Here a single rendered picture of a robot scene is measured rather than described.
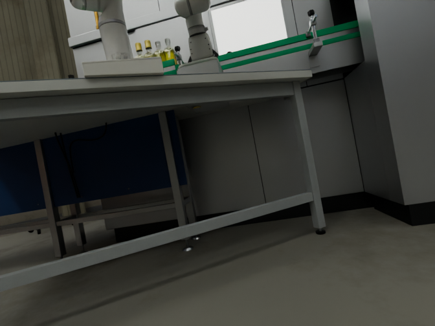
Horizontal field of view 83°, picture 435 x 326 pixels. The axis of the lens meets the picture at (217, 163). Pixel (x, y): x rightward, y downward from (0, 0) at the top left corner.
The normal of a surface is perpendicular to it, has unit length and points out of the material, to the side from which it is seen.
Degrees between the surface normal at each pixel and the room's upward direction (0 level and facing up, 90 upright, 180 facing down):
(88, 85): 90
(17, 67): 90
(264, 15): 90
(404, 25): 90
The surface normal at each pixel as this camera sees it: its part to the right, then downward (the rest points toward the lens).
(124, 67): 0.36, -0.06
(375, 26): -0.16, 0.04
